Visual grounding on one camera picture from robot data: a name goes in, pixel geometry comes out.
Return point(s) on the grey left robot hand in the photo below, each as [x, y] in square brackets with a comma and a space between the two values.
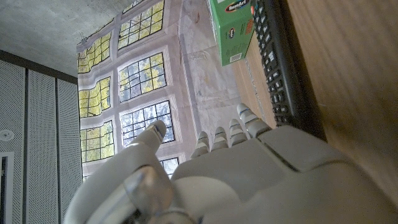
[264, 180]

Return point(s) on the black TV remote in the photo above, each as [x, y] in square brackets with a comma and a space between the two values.
[289, 77]

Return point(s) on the printed window backdrop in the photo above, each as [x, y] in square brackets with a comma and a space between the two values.
[192, 77]

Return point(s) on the green printed cardboard box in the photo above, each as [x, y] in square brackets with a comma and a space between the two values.
[233, 34]

